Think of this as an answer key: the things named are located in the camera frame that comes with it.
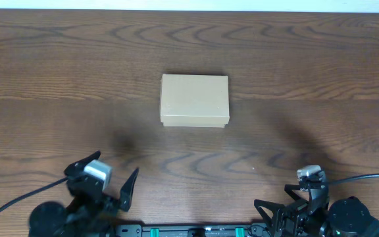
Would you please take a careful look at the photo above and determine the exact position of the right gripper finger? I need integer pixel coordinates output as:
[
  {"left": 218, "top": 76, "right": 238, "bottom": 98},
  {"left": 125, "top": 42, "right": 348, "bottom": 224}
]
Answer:
[
  {"left": 254, "top": 199, "right": 286, "bottom": 237},
  {"left": 284, "top": 184, "right": 307, "bottom": 201}
]

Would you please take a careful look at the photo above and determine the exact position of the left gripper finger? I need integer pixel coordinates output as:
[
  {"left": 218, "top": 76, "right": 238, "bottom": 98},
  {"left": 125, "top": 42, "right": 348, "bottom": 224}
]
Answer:
[
  {"left": 119, "top": 168, "right": 139, "bottom": 212},
  {"left": 64, "top": 151, "right": 101, "bottom": 176}
]

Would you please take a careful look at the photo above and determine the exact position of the cardboard box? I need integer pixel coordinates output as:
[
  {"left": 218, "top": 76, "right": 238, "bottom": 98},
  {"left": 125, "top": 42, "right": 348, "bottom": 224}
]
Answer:
[{"left": 160, "top": 74, "right": 230, "bottom": 128}]

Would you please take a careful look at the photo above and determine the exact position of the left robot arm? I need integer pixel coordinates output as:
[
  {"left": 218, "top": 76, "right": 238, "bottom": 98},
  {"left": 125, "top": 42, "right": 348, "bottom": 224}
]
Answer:
[{"left": 28, "top": 151, "right": 139, "bottom": 237}]

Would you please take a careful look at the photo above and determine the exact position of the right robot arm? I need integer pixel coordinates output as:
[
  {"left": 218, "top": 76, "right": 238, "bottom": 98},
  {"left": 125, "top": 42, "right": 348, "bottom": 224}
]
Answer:
[{"left": 254, "top": 176, "right": 379, "bottom": 237}]

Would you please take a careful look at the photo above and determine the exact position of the black mounting rail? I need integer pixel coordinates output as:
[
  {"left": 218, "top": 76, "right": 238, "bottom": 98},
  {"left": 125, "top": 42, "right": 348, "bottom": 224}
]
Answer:
[{"left": 115, "top": 223, "right": 271, "bottom": 237}]

